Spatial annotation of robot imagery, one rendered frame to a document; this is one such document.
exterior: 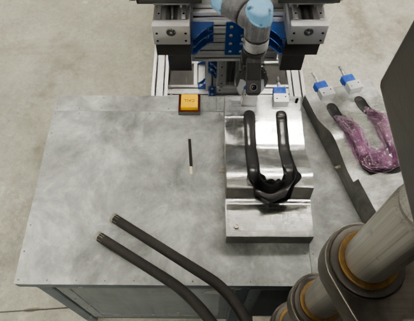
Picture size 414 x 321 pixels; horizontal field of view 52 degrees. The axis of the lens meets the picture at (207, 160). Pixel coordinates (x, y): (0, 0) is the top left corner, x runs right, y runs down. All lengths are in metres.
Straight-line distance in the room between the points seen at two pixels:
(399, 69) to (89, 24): 2.91
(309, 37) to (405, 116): 1.36
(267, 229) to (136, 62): 1.80
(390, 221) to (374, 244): 0.05
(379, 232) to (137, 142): 1.15
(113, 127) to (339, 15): 2.10
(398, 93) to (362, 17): 2.96
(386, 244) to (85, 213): 1.10
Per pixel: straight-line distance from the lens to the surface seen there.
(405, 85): 0.31
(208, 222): 1.35
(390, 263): 0.49
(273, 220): 1.30
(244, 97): 1.43
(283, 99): 1.47
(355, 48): 3.05
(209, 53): 1.85
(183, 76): 2.45
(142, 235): 1.29
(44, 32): 3.19
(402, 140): 0.31
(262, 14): 1.20
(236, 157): 1.33
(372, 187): 1.37
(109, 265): 1.34
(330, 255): 0.56
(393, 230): 0.44
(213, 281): 1.17
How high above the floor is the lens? 2.06
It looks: 60 degrees down
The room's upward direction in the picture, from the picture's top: straight up
